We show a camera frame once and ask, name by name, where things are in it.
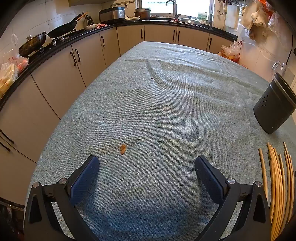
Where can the silver rice cooker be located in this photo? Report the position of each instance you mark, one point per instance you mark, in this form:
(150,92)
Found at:
(112,14)

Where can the pink cloth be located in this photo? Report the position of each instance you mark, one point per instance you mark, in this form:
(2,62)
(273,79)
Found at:
(101,25)

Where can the grey-green tablecloth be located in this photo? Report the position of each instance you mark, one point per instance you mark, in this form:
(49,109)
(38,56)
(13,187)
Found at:
(161,115)

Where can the steel kettle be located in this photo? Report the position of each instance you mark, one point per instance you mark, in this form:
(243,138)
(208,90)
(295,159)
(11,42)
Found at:
(88,21)

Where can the dark cooking pot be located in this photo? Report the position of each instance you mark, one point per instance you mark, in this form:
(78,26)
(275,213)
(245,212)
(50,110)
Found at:
(142,14)

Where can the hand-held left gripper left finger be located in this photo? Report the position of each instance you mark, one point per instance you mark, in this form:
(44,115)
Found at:
(84,180)

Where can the gas stove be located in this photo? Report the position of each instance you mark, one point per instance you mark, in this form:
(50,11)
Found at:
(58,40)

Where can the bunch of wooden chopsticks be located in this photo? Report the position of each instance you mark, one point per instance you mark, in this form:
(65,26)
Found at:
(276,185)

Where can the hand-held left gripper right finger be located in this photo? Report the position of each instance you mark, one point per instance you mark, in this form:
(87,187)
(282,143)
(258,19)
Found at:
(209,179)

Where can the black wok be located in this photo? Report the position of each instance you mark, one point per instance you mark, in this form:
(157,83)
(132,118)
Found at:
(61,31)

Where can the kitchen window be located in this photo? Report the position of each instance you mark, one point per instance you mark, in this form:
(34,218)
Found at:
(157,4)

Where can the beige kitchen cabinets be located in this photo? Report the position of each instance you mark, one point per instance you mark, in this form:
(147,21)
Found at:
(57,76)

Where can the dark frying pan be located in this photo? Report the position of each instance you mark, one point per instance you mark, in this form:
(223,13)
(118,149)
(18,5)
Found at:
(32,42)

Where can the clear glass pitcher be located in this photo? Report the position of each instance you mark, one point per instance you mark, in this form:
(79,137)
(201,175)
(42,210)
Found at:
(285,71)

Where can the white bowl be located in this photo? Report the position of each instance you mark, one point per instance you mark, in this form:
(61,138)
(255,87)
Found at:
(89,27)

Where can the clear plastic bag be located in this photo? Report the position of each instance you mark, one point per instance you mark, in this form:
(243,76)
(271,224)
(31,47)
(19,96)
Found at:
(231,49)

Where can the steel pan lid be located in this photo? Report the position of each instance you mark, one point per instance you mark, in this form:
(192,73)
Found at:
(189,20)

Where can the black kitchen countertop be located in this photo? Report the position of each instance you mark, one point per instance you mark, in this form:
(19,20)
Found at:
(159,22)

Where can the hanging plastic bags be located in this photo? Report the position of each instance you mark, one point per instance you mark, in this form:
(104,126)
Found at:
(259,14)

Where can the black utensil holder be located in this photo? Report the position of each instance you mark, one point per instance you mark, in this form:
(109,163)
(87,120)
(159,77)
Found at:
(270,109)

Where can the plastic bags with food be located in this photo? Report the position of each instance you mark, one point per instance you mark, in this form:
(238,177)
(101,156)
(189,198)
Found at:
(9,74)

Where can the chrome faucet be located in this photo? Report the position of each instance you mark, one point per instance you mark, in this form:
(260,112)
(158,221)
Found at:
(175,9)

